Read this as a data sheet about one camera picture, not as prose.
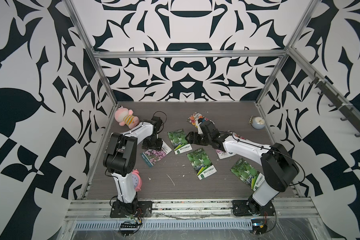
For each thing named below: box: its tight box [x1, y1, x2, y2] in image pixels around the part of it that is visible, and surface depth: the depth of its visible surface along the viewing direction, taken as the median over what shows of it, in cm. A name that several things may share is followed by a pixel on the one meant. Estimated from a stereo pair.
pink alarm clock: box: [131, 168, 142, 192], surface depth 83 cm
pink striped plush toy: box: [114, 105, 140, 129], surface depth 106 cm
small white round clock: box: [248, 115, 266, 130], surface depth 107 cm
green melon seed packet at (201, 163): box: [186, 147, 218, 181], surface depth 91 cm
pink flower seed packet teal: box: [140, 139, 172, 168], surface depth 94 cm
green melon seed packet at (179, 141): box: [167, 128, 193, 155], surface depth 100 cm
